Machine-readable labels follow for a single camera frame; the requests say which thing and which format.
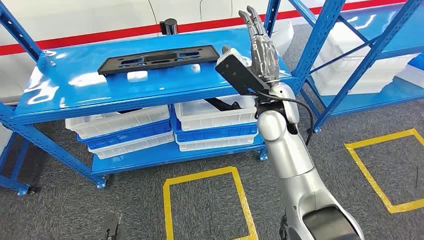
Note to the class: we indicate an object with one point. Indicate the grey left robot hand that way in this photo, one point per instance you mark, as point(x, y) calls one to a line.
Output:
point(114, 228)

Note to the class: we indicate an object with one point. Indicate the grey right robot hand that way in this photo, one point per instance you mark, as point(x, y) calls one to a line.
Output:
point(263, 56)

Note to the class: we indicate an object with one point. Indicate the long black plastic panel part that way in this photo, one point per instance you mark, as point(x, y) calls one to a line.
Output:
point(159, 59)

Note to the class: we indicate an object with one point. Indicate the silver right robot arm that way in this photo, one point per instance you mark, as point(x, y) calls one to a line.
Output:
point(288, 155)

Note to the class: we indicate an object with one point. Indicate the blue metal shelf rack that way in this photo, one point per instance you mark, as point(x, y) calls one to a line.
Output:
point(364, 68)
point(165, 86)

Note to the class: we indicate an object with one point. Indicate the blue plastic bin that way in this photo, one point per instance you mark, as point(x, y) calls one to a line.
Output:
point(132, 134)
point(215, 134)

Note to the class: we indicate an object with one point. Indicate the yellow floor tape square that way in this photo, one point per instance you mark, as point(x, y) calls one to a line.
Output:
point(381, 137)
point(198, 175)

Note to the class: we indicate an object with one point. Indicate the white car with red stripe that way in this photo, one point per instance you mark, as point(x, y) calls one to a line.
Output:
point(99, 16)

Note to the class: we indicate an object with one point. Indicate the small white clip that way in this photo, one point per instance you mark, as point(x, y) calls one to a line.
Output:
point(52, 62)

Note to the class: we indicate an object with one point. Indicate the black plastic bracket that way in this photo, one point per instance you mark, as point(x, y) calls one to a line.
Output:
point(222, 104)

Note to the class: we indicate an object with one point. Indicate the black cylindrical post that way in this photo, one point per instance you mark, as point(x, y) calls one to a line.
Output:
point(169, 26)

